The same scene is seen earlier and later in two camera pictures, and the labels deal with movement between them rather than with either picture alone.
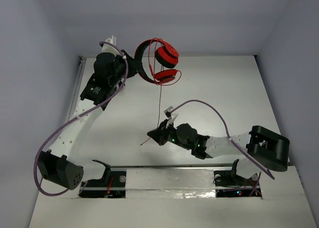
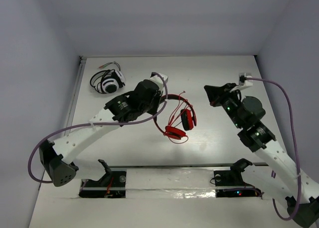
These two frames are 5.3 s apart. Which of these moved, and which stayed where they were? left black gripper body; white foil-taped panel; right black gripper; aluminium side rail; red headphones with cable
Moved: right black gripper; red headphones with cable; left black gripper body
Stayed: aluminium side rail; white foil-taped panel
